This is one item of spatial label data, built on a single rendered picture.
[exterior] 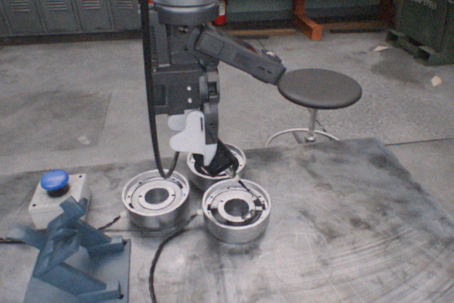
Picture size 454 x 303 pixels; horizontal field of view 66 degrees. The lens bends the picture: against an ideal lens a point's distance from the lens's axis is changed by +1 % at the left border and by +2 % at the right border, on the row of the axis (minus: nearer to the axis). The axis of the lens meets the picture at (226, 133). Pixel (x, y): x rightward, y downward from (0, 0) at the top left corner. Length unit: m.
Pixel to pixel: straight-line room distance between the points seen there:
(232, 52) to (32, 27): 3.67
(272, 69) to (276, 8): 4.07
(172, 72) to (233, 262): 0.28
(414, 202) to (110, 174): 0.54
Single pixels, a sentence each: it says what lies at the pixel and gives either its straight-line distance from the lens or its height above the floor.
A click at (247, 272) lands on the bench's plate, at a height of 0.80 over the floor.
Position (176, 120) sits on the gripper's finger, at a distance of 0.48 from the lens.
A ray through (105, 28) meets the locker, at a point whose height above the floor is 0.14.
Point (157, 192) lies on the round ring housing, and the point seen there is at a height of 0.82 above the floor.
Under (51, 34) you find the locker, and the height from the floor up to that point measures 0.10.
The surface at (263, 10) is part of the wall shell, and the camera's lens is 4.44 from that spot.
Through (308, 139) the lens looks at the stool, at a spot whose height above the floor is 0.36.
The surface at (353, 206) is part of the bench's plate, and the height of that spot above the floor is 0.80.
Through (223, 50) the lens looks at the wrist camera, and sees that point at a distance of 0.39.
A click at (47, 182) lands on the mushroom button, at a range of 0.59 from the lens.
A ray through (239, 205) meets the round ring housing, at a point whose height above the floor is 0.81.
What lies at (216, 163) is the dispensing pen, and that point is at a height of 0.92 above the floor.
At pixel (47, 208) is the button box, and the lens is 0.59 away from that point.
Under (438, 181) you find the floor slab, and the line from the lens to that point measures 2.14.
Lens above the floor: 1.22
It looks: 34 degrees down
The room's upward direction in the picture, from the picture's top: straight up
